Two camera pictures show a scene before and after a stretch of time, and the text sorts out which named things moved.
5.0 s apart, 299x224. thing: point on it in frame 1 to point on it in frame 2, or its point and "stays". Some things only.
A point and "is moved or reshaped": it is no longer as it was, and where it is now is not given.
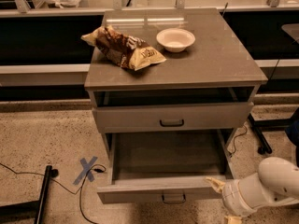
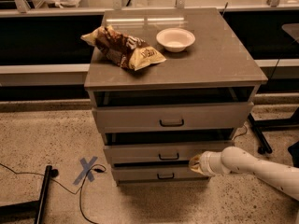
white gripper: [231, 197] to [206, 162]
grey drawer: [166, 167] is moved or reshaped
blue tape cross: [87, 166] stays
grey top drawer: [177, 118] stays
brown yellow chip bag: [121, 49] stays
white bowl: [176, 40] stays
